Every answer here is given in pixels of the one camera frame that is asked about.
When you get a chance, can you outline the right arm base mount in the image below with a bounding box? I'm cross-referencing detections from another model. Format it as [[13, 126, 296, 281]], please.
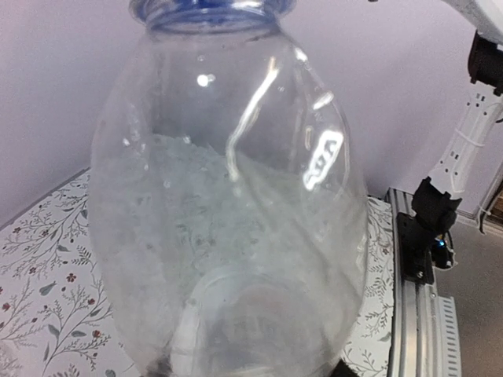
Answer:
[[396, 212, 456, 285]]

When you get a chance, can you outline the clear plastic Pepsi bottle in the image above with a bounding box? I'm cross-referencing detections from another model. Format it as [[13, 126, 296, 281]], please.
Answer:
[[87, 1, 369, 376]]

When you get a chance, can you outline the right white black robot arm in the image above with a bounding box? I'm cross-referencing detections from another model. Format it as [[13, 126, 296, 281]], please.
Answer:
[[412, 1, 502, 233]]

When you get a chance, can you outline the floral patterned table mat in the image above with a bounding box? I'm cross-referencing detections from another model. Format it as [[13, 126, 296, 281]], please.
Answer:
[[1, 173, 394, 376]]

